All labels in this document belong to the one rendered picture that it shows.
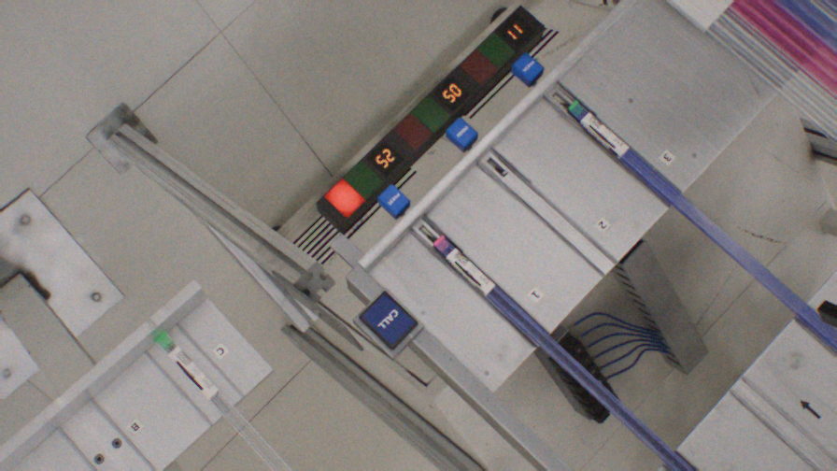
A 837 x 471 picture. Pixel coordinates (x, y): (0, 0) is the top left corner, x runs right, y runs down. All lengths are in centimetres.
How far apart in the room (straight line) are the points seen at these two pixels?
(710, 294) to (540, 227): 58
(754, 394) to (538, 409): 45
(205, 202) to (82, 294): 44
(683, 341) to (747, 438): 48
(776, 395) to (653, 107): 35
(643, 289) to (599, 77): 39
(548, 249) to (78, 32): 86
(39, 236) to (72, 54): 29
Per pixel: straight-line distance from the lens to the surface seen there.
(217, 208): 159
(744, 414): 133
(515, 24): 142
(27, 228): 192
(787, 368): 135
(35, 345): 176
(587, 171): 135
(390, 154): 136
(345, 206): 134
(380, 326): 125
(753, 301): 194
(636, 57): 141
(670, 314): 174
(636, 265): 165
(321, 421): 231
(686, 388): 191
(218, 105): 198
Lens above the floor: 175
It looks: 51 degrees down
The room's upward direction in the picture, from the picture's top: 121 degrees clockwise
